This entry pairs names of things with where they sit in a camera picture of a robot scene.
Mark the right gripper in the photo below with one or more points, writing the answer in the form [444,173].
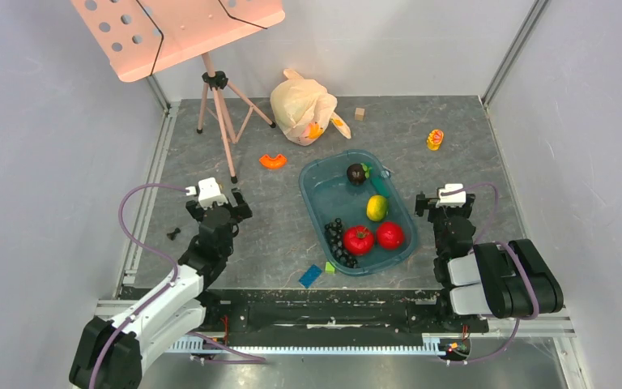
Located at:
[445,207]

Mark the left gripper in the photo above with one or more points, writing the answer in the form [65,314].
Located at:
[197,211]

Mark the beige plastic bag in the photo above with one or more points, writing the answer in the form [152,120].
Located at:
[304,109]

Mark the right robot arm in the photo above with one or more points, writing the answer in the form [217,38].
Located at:
[494,279]

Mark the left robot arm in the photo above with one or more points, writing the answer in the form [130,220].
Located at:
[117,352]

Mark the red apple fake fruit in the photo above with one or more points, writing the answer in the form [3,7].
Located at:
[390,235]

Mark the dark mangosteen fake fruit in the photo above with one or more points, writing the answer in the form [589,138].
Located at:
[358,174]

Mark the red tomato fake fruit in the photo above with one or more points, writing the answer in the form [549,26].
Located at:
[358,240]

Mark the black grapes fake bunch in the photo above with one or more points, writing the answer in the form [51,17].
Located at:
[333,234]

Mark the small black screw piece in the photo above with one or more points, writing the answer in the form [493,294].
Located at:
[173,234]

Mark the yellow red toy piece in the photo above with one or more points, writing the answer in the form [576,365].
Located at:
[435,139]

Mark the yellow green mango fruit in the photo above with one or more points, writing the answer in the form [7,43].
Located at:
[377,208]

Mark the orange curved toy piece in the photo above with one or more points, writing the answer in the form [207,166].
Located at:
[273,162]

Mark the teal plastic tub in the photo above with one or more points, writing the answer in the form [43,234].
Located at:
[329,195]

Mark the blue flat block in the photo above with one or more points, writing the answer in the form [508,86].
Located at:
[310,276]

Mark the small green cube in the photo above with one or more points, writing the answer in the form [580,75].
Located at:
[330,268]

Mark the small wooden cube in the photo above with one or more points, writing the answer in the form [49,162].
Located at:
[359,114]

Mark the pink music stand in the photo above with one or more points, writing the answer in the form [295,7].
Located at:
[141,38]

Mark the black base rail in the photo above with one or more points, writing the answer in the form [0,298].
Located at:
[349,322]

